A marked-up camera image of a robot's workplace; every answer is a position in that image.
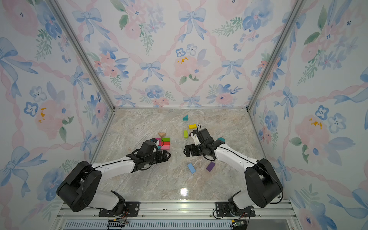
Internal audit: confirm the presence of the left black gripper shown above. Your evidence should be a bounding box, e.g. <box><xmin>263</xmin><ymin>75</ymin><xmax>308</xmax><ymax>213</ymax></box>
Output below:
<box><xmin>146</xmin><ymin>149</ymin><xmax>172</xmax><ymax>165</ymax></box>

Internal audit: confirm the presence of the light pink rectangular block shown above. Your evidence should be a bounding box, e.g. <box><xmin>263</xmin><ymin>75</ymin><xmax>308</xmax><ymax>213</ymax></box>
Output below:
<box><xmin>161</xmin><ymin>145</ymin><xmax>170</xmax><ymax>150</ymax></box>

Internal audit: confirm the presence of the natural wood triangular block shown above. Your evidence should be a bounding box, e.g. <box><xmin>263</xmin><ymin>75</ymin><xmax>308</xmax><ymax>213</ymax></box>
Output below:
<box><xmin>158</xmin><ymin>132</ymin><xmax>166</xmax><ymax>138</ymax></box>

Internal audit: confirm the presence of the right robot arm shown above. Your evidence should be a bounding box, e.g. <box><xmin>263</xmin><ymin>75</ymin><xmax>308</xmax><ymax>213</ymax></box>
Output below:
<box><xmin>184</xmin><ymin>129</ymin><xmax>284</xmax><ymax>216</ymax></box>

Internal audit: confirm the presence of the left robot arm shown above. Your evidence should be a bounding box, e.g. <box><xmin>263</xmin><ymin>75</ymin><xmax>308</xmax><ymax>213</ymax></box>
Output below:
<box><xmin>57</xmin><ymin>139</ymin><xmax>171</xmax><ymax>216</ymax></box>

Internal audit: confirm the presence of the yellow small block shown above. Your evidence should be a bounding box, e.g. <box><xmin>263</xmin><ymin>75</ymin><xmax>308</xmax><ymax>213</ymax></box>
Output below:
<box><xmin>188</xmin><ymin>124</ymin><xmax>197</xmax><ymax>129</ymax></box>

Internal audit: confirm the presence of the light blue rectangular block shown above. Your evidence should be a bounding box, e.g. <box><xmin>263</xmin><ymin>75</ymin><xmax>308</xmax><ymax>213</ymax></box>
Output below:
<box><xmin>187</xmin><ymin>163</ymin><xmax>196</xmax><ymax>174</ymax></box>

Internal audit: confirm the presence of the purple rectangular block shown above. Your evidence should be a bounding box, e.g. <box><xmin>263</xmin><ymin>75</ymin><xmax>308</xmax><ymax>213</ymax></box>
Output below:
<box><xmin>206</xmin><ymin>162</ymin><xmax>216</xmax><ymax>172</ymax></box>

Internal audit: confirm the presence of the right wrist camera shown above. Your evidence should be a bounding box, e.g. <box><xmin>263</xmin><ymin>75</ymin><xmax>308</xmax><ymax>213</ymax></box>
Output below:
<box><xmin>190</xmin><ymin>129</ymin><xmax>201</xmax><ymax>146</ymax></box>

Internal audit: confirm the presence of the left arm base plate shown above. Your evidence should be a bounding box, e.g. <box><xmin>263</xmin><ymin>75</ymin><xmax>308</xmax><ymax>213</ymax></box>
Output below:
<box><xmin>98</xmin><ymin>201</ymin><xmax>140</xmax><ymax>218</ymax></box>

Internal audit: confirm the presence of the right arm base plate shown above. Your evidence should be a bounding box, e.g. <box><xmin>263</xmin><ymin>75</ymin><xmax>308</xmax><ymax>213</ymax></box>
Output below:
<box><xmin>215</xmin><ymin>201</ymin><xmax>255</xmax><ymax>218</ymax></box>

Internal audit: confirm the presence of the aluminium front rail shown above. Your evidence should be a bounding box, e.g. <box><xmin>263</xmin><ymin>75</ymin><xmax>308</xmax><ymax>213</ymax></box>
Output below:
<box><xmin>51</xmin><ymin>200</ymin><xmax>301</xmax><ymax>230</ymax></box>

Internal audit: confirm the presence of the left corner aluminium post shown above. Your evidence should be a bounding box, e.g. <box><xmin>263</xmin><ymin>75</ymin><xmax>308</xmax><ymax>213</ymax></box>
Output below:
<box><xmin>46</xmin><ymin>0</ymin><xmax>115</xmax><ymax>112</ymax></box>

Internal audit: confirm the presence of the corner aluminium post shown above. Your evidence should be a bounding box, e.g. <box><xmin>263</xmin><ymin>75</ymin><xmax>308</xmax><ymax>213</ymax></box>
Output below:
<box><xmin>247</xmin><ymin>0</ymin><xmax>305</xmax><ymax>113</ymax></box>
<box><xmin>46</xmin><ymin>0</ymin><xmax>115</xmax><ymax>112</ymax></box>

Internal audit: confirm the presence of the right corner aluminium post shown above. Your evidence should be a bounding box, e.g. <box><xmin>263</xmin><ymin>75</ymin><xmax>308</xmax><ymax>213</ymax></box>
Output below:
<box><xmin>247</xmin><ymin>0</ymin><xmax>305</xmax><ymax>113</ymax></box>

